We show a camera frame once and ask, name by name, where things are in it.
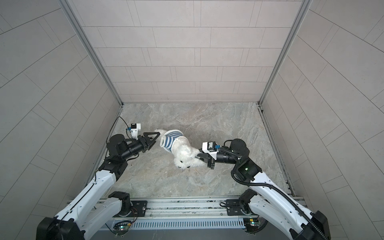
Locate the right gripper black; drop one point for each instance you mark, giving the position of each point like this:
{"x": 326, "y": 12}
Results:
{"x": 212, "y": 158}

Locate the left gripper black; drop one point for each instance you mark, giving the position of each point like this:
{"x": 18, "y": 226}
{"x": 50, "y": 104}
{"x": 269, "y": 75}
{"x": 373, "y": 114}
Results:
{"x": 144, "y": 141}

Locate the blue white striped knit sweater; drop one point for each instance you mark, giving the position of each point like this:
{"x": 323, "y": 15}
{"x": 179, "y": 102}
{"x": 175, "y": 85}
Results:
{"x": 168, "y": 139}

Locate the white teddy bear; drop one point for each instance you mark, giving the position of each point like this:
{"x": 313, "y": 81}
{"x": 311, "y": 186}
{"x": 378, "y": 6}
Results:
{"x": 185, "y": 156}

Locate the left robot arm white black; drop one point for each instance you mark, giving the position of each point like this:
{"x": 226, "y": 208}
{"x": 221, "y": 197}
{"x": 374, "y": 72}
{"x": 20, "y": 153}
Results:
{"x": 54, "y": 229}

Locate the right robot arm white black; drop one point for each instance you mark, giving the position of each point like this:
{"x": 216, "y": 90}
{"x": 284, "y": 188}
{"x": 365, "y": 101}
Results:
{"x": 295, "y": 226}

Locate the right controller circuit board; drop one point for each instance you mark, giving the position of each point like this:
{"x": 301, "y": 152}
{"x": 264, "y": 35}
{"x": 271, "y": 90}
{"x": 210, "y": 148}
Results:
{"x": 251, "y": 225}

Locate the controller circuit board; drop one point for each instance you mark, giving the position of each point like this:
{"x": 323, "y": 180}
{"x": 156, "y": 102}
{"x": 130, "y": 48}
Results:
{"x": 251, "y": 225}
{"x": 122, "y": 227}

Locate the ventilation grille strip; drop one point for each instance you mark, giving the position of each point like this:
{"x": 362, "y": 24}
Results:
{"x": 188, "y": 224}

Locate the left controller circuit board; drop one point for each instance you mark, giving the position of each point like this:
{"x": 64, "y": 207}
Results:
{"x": 122, "y": 227}

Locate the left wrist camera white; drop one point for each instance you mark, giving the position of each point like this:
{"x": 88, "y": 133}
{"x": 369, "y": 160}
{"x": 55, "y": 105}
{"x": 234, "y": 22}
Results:
{"x": 133, "y": 131}

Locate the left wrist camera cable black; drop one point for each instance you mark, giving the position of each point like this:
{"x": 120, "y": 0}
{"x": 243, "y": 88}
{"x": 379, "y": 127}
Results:
{"x": 115, "y": 123}

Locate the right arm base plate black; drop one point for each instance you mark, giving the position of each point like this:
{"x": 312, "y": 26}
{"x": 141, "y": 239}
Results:
{"x": 239, "y": 207}

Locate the aluminium mounting rail frame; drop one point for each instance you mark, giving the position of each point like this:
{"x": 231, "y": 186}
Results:
{"x": 182, "y": 207}

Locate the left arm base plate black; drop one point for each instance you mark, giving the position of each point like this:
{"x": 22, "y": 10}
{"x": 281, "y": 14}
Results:
{"x": 137, "y": 209}

